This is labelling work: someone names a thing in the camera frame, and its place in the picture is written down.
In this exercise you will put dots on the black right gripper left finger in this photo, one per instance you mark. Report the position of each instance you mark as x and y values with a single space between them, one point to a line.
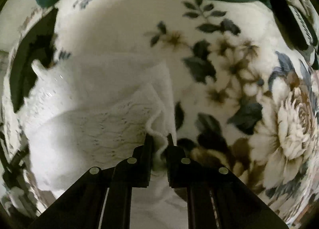
132 172

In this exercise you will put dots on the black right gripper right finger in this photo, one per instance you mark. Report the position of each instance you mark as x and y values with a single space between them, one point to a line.
186 174

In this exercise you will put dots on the white knitted garment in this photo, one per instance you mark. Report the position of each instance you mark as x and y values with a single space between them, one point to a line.
93 111

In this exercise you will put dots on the floral fleece blanket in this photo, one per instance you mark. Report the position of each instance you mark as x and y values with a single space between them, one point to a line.
243 96

